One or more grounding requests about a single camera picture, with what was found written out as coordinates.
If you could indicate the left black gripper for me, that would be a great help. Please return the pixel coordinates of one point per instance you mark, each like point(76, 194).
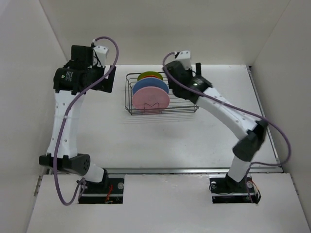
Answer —
point(105, 85)

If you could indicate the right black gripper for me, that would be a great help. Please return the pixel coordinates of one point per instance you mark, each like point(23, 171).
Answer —
point(198, 69)

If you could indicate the blue plate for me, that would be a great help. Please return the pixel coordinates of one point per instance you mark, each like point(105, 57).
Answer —
point(150, 82)

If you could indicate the wire dish rack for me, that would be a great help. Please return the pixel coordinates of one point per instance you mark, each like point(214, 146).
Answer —
point(176, 106)

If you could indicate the pink plate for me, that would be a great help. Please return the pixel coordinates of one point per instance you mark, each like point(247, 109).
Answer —
point(150, 99)

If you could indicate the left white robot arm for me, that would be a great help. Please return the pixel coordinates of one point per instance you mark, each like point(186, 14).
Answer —
point(85, 67)

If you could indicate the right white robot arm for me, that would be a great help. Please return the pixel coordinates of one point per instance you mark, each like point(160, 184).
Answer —
point(250, 133)

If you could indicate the orange plate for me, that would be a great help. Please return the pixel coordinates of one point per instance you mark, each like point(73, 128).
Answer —
point(151, 76)

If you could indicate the green plate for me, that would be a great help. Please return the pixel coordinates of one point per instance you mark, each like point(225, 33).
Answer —
point(147, 73)

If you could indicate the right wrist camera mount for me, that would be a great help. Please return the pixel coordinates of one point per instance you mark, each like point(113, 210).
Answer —
point(184, 57)

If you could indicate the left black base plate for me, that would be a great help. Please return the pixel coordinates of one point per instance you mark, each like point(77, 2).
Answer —
point(96, 193)

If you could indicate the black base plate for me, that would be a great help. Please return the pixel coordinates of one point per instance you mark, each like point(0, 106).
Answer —
point(223, 193)
point(96, 193)

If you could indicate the aluminium rail front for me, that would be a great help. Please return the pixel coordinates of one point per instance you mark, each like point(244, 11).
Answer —
point(188, 170)

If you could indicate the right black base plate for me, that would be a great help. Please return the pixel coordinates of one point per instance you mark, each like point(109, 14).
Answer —
point(223, 193)

